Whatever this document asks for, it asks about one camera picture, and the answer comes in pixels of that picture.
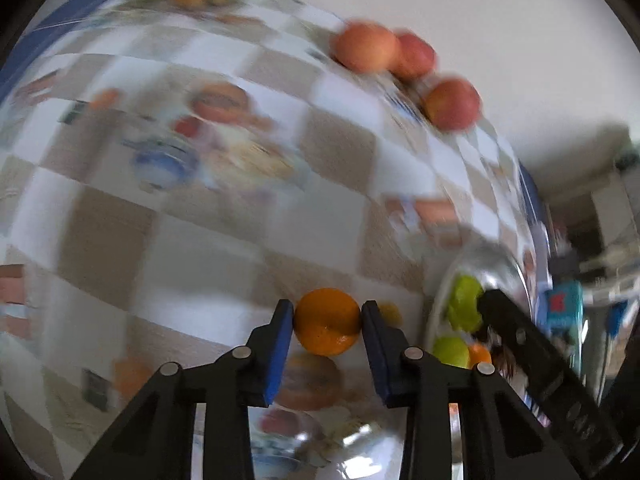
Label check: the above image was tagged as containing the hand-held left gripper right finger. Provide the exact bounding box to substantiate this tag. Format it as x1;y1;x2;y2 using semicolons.
361;301;586;480

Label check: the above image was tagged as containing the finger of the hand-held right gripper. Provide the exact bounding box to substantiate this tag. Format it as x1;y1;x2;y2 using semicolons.
477;288;624;479

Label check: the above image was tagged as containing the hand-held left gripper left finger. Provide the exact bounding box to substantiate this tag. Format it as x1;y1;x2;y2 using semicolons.
72;300;294;480

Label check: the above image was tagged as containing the orange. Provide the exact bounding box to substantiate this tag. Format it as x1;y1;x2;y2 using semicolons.
293;287;362;357
467;342;493;367

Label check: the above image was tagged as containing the green apple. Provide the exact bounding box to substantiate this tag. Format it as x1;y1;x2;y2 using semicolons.
445;275;486;333

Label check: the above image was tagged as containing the teal box with red label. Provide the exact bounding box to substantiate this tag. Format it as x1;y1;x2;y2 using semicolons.
542;281;585;341

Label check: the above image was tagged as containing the small green lime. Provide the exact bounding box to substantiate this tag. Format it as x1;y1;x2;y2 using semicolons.
432;336;471;370

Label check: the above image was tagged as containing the black charger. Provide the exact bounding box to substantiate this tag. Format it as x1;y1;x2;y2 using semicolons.
552;252;581;281

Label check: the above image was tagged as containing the checkered tablecloth with blue border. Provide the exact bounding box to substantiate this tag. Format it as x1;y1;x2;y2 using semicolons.
0;0;551;480

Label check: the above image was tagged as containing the large red apple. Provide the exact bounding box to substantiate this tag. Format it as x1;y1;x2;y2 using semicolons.
424;76;483;132

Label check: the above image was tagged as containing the pale red apple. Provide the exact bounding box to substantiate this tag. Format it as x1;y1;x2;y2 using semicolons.
332;21;403;73

